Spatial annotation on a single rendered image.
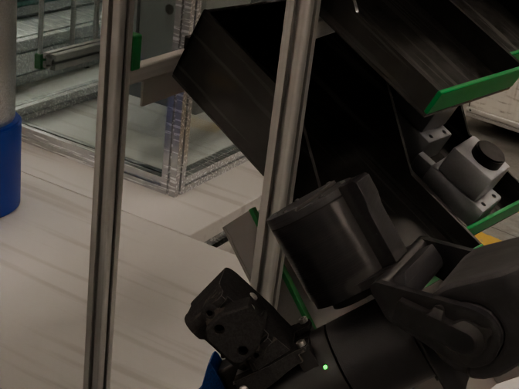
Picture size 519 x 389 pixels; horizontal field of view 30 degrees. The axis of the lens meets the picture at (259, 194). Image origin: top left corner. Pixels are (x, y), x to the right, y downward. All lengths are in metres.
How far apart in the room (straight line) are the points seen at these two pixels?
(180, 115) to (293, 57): 0.93
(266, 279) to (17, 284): 0.67
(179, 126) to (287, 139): 0.91
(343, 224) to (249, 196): 1.18
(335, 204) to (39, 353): 0.76
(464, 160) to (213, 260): 0.69
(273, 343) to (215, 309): 0.04
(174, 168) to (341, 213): 1.14
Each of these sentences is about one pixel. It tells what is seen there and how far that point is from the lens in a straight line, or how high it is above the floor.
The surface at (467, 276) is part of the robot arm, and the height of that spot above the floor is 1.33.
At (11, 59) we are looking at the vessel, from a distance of 1.53.
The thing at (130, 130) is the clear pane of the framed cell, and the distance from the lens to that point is 1.73.
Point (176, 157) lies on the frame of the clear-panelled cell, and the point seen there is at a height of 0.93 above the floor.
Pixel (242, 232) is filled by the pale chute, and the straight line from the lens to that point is 0.84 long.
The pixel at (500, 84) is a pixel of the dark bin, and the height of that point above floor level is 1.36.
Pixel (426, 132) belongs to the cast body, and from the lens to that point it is 0.94.
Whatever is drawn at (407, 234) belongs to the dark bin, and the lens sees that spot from 0.84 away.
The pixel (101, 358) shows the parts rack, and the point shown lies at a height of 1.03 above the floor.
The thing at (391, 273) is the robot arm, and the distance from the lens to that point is 0.55.
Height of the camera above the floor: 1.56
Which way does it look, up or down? 24 degrees down
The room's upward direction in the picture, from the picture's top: 7 degrees clockwise
